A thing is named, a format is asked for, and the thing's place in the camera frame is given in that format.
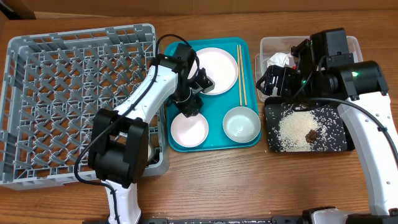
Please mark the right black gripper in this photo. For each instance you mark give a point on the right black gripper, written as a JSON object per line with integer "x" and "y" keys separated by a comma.
{"x": 267, "y": 83}

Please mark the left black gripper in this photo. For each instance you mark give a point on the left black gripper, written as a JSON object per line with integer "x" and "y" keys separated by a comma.
{"x": 193, "y": 107}

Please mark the white napkin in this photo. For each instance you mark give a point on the white napkin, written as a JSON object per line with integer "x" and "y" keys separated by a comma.
{"x": 281, "y": 59}

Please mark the white rice pile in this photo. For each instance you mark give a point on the white rice pile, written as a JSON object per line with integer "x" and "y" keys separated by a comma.
{"x": 295, "y": 130}

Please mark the grey bowl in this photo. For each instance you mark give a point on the grey bowl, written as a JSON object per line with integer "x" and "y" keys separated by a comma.
{"x": 241, "y": 124}

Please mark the white paper cup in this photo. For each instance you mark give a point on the white paper cup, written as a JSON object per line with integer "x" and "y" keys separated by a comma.
{"x": 150, "y": 153}

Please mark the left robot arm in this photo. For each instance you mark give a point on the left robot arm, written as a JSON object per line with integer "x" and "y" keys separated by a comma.
{"x": 118, "y": 148}

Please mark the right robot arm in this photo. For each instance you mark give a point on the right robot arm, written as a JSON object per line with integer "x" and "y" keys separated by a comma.
{"x": 325, "y": 72}

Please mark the teal serving tray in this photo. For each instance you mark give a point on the teal serving tray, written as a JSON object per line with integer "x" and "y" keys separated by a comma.
{"x": 215, "y": 107}

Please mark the small white plate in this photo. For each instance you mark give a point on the small white plate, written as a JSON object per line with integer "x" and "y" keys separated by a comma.
{"x": 189, "y": 131}

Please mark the clear plastic bin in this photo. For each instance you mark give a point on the clear plastic bin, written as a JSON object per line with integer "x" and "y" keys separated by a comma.
{"x": 272, "y": 45}

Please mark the black tray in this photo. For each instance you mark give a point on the black tray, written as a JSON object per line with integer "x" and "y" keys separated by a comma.
{"x": 273, "y": 124}

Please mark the large white plate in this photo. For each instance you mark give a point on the large white plate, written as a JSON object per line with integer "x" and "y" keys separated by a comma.
{"x": 220, "y": 66}

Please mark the right wooden chopstick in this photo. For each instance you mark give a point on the right wooden chopstick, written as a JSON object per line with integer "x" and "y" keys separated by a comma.
{"x": 243, "y": 82}

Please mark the grey plastic dish rack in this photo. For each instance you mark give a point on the grey plastic dish rack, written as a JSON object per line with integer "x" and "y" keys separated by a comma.
{"x": 53, "y": 85}

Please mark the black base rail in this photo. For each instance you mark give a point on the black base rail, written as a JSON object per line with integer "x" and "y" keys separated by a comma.
{"x": 289, "y": 219}

